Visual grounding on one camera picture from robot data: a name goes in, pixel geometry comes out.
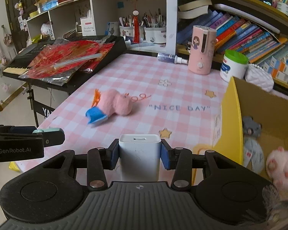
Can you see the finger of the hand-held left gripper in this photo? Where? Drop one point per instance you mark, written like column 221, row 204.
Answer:
column 54, row 139
column 19, row 129

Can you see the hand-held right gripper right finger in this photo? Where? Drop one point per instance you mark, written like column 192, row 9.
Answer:
column 165, row 155

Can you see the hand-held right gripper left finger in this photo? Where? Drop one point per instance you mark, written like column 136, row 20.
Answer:
column 114, row 154

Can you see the white charger block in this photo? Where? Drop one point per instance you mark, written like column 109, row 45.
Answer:
column 139, row 158

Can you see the yellow cardboard box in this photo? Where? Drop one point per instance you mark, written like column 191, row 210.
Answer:
column 230, row 129

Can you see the grey toy truck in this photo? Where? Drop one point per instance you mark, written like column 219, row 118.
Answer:
column 252, row 125

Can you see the large pink plush pig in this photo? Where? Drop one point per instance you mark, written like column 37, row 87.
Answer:
column 282, row 167

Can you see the black keyboard stand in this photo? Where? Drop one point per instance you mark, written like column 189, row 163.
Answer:
column 39, row 107

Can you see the small pink plush toy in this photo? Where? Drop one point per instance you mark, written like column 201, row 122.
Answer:
column 120, row 101

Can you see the pink checkered tablecloth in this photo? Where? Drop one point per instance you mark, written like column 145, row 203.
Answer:
column 158, row 88

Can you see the black electronic keyboard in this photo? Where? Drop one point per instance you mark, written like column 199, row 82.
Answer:
column 31, row 52

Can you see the red plastic packets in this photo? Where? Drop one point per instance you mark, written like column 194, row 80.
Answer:
column 69, row 52

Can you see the small spray bottle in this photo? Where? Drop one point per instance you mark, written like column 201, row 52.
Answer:
column 169, row 57

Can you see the white plastic bag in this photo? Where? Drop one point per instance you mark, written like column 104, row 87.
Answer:
column 47, row 30

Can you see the white jar green lid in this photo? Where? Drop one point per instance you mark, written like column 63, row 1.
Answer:
column 232, row 67

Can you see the pink humidifier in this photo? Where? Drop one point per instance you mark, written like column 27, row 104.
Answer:
column 201, row 50

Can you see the white straw box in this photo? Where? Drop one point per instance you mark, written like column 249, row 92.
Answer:
column 88, row 26

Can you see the white pen cup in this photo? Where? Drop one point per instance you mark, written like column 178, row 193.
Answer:
column 126, row 31
column 154, row 35

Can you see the white quilted pouch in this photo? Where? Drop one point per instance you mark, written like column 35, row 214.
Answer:
column 259, row 77

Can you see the blue plastic packet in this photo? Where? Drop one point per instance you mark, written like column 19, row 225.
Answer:
column 49, row 5

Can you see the red tassel ornament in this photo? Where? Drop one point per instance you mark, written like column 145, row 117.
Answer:
column 136, row 27

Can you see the white shelf unit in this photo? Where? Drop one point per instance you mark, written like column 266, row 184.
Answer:
column 103, row 7

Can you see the row of upright books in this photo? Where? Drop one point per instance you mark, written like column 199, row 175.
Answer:
column 244, row 36

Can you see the row of small cartons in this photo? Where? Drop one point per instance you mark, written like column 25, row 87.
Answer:
column 280, row 67

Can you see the stack of lying books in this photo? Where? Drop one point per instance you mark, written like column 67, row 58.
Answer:
column 194, row 8

